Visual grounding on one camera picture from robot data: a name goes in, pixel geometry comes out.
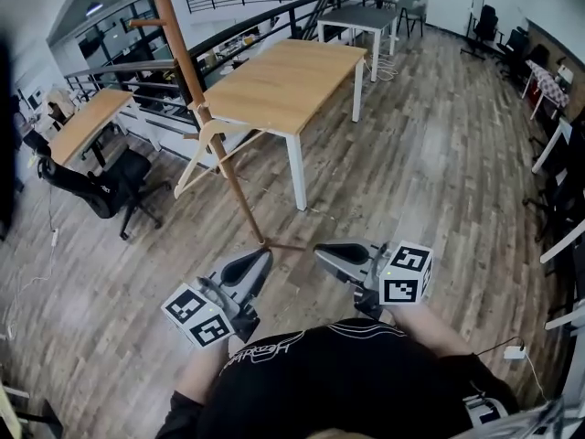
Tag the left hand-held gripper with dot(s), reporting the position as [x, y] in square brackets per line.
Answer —
[208, 325]

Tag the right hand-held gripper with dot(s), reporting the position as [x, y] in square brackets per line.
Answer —
[402, 291]

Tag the light wooden clothes hanger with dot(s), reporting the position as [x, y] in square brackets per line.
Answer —
[211, 128]

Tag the brown wooden coat rack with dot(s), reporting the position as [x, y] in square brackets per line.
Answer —
[183, 57]

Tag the person's left forearm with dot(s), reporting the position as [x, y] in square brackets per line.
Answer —
[201, 373]

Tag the person's right forearm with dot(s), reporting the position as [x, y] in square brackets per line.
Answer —
[429, 332]

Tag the person's black printed shirt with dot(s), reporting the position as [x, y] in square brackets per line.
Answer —
[338, 382]

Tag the black mesh office chair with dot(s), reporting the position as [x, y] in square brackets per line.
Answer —
[100, 190]

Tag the white power adapter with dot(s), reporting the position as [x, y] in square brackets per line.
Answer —
[515, 352]

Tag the large wooden table white legs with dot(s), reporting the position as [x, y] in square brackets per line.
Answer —
[283, 85]

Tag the white power strip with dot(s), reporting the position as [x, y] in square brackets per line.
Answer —
[55, 237]

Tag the small wooden desk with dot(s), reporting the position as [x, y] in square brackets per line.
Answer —
[87, 121]

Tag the black metal railing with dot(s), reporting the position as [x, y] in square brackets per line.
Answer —
[228, 37]

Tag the grey table white legs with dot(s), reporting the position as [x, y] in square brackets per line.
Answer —
[356, 16]

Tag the black stool chair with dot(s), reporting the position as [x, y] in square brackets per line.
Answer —
[411, 16]

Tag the beige jacket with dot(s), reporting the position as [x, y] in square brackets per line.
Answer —
[60, 103]

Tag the table with checked cloth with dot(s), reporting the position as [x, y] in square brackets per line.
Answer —
[546, 82]

